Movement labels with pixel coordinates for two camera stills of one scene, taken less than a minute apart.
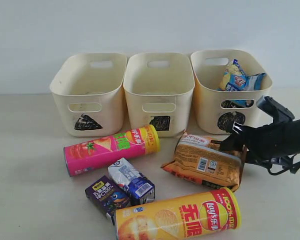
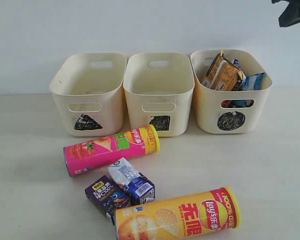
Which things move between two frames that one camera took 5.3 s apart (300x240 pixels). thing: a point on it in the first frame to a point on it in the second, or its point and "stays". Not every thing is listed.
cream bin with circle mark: (227, 84) stays
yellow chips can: (181, 218) stays
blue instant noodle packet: (234, 79) stays
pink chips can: (94, 154) stays
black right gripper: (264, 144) to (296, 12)
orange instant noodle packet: (200, 160) to (223, 75)
